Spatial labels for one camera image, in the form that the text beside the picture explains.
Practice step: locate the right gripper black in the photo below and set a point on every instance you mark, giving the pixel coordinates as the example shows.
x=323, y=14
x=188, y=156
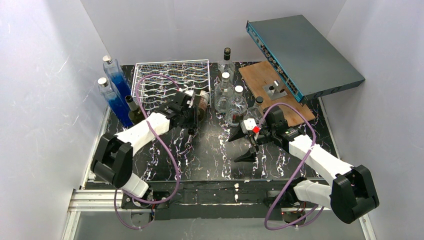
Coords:
x=253, y=139

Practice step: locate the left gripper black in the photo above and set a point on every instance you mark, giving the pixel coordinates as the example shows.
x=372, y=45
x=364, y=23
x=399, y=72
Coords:
x=191, y=114

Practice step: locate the large clear round bottle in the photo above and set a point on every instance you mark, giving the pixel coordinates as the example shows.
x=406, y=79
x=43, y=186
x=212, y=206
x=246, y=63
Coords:
x=236, y=107

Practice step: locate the clear bottle copper neck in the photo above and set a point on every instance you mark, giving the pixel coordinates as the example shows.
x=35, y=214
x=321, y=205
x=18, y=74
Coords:
x=255, y=111

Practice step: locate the clear bottle white cap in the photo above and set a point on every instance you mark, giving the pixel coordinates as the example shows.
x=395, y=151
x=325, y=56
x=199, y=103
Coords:
x=223, y=91

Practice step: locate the dark wine bottle silver cap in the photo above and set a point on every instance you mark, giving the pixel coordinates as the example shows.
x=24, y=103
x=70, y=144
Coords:
x=135, y=113

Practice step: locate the square bottle dark label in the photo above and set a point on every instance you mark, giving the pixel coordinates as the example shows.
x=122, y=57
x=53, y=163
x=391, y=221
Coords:
x=226, y=64

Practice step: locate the clear blue-tinted bottle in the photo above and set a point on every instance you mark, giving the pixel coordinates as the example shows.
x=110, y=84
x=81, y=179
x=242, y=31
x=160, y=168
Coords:
x=115, y=101

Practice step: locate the blue square bottle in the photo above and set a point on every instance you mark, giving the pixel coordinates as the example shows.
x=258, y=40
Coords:
x=116, y=75

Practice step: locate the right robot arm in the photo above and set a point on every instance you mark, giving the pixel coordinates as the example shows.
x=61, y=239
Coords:
x=349, y=190

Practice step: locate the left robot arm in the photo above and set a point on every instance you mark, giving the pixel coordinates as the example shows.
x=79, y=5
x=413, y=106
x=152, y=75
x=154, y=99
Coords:
x=113, y=157

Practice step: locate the wooden board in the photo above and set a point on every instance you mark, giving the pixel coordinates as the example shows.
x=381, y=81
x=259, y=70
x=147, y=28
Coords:
x=258, y=75

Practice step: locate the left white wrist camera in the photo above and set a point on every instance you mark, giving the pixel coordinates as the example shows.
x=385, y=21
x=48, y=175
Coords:
x=188, y=98

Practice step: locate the white wire wine rack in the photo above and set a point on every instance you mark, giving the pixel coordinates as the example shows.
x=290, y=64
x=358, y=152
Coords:
x=155, y=83

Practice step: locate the metal bracket on board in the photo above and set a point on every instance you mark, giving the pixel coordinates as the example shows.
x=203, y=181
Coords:
x=275, y=90

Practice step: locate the teal network switch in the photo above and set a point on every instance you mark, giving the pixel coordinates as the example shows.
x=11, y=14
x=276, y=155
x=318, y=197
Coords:
x=306, y=62

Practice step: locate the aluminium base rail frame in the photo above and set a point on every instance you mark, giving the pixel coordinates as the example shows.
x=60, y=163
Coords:
x=91, y=216

